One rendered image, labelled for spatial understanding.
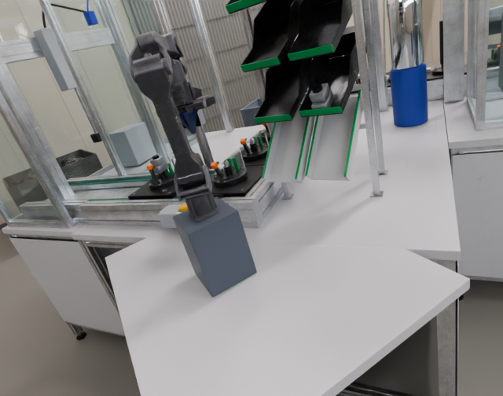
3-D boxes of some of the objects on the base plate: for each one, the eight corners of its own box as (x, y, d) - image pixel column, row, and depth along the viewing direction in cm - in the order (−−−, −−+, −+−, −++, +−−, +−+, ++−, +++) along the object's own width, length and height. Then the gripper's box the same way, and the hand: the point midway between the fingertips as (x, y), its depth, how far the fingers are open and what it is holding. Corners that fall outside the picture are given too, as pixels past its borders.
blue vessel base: (427, 125, 161) (426, 66, 150) (392, 129, 169) (388, 73, 157) (427, 115, 173) (426, 60, 162) (394, 119, 181) (391, 67, 169)
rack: (382, 196, 113) (352, -101, 80) (281, 199, 130) (222, -45, 97) (388, 170, 129) (365, -87, 96) (298, 175, 147) (251, -41, 113)
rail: (258, 228, 115) (251, 200, 111) (88, 225, 158) (77, 204, 153) (265, 219, 120) (257, 192, 115) (97, 218, 162) (86, 198, 157)
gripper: (146, 89, 100) (164, 140, 107) (196, 78, 91) (214, 133, 98) (159, 85, 105) (176, 133, 112) (208, 73, 96) (224, 126, 103)
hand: (190, 122), depth 103 cm, fingers closed
